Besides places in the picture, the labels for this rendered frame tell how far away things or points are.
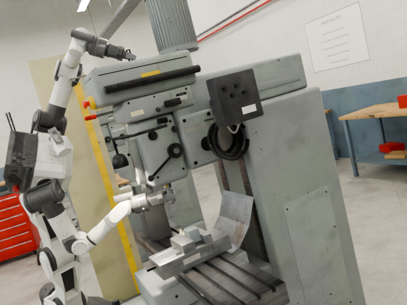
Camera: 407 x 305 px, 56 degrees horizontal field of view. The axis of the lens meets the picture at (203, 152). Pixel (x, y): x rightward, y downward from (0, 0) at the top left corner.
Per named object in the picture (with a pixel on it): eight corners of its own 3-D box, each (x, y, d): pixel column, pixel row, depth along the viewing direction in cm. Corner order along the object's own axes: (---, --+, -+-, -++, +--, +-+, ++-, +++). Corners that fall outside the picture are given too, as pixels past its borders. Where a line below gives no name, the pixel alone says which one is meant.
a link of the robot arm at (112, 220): (131, 209, 181) (111, 230, 180) (133, 207, 190) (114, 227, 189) (122, 200, 181) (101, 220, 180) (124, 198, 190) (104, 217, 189)
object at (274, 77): (178, 125, 178) (166, 83, 175) (162, 127, 198) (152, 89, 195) (309, 86, 210) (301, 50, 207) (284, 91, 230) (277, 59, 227)
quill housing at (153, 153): (154, 189, 175) (135, 121, 170) (142, 185, 193) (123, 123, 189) (191, 176, 182) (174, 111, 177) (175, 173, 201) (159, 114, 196)
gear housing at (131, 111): (128, 123, 167) (122, 101, 165) (116, 125, 189) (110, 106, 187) (196, 104, 180) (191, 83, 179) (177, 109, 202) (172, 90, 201)
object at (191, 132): (191, 170, 180) (177, 117, 176) (173, 167, 202) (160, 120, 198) (226, 158, 187) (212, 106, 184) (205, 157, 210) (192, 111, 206)
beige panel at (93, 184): (106, 322, 332) (19, 58, 298) (98, 304, 368) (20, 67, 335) (161, 295, 353) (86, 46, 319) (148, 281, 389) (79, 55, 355)
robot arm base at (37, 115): (28, 135, 196) (36, 130, 188) (31, 112, 199) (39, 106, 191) (56, 142, 205) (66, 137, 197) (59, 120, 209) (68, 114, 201)
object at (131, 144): (140, 184, 180) (127, 141, 177) (137, 183, 184) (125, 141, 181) (148, 181, 182) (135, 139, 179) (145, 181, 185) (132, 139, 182)
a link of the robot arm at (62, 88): (82, 68, 205) (69, 108, 206) (57, 60, 199) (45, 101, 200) (84, 68, 194) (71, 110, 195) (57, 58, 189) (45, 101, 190)
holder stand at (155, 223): (152, 242, 212) (142, 208, 210) (145, 232, 233) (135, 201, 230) (172, 234, 216) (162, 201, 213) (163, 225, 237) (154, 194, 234)
